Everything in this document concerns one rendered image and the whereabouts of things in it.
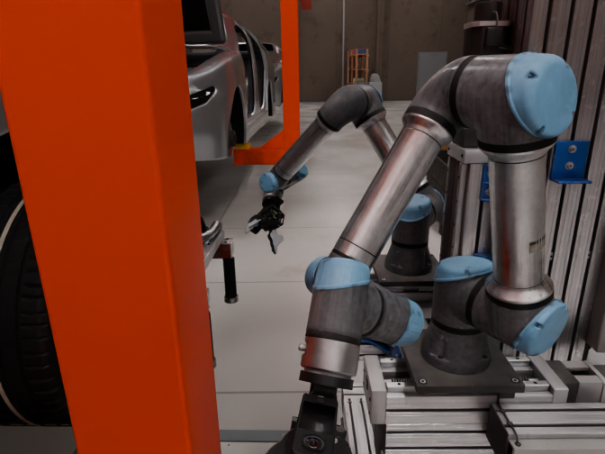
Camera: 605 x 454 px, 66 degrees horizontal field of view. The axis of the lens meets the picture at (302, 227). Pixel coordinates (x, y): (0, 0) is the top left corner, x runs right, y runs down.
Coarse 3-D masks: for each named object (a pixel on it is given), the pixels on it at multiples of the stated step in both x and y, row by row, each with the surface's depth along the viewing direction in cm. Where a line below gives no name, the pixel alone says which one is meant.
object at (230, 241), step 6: (222, 240) 140; (228, 240) 140; (222, 246) 137; (228, 246) 137; (216, 252) 138; (222, 252) 138; (228, 252) 138; (216, 258) 139; (222, 258) 139; (228, 258) 138
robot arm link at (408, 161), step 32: (448, 64) 76; (416, 96) 79; (448, 96) 74; (416, 128) 78; (448, 128) 77; (384, 160) 80; (416, 160) 77; (384, 192) 77; (352, 224) 78; (384, 224) 77; (352, 256) 76
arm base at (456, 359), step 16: (432, 320) 102; (432, 336) 101; (448, 336) 98; (464, 336) 97; (480, 336) 98; (432, 352) 101; (448, 352) 98; (464, 352) 97; (480, 352) 98; (448, 368) 98; (464, 368) 97; (480, 368) 98
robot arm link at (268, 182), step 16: (336, 96) 146; (352, 96) 145; (320, 112) 149; (336, 112) 146; (352, 112) 146; (320, 128) 150; (336, 128) 149; (304, 144) 155; (320, 144) 155; (288, 160) 160; (304, 160) 160; (272, 176) 164; (288, 176) 164; (272, 192) 166
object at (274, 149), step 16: (288, 0) 425; (288, 16) 430; (288, 32) 434; (288, 48) 438; (288, 64) 443; (288, 80) 448; (288, 96) 453; (288, 112) 457; (288, 128) 462; (240, 144) 470; (272, 144) 470; (288, 144) 468; (240, 160) 474; (256, 160) 474; (272, 160) 473
